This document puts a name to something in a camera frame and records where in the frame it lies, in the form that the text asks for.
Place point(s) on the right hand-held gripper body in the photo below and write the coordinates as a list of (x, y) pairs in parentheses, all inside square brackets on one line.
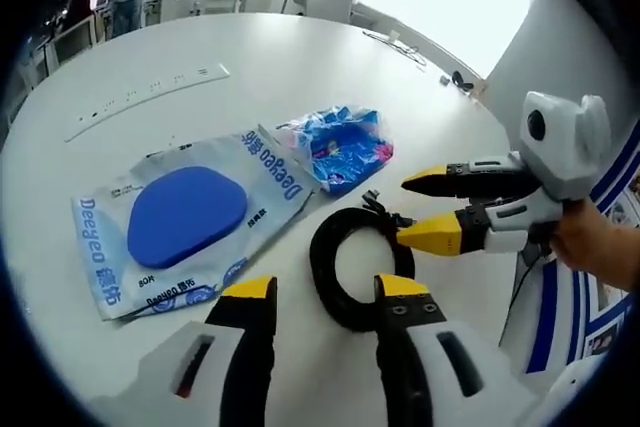
[(565, 147)]

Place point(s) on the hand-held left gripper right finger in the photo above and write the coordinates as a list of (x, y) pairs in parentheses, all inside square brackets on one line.
[(410, 347)]

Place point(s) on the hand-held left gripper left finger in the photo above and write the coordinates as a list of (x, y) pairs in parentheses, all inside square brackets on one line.
[(250, 347)]

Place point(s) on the blue plastic packet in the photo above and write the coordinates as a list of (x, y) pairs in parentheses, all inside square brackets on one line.
[(345, 147)]

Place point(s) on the pale blue wipes pack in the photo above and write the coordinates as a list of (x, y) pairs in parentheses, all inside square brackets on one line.
[(185, 212)]

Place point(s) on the person's right hand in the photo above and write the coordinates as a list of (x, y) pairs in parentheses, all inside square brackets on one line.
[(595, 247)]

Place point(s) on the small black object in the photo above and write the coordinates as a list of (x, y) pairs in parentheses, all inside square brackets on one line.
[(462, 81)]

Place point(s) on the white inset power strip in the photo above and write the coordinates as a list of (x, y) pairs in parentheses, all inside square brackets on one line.
[(150, 89)]

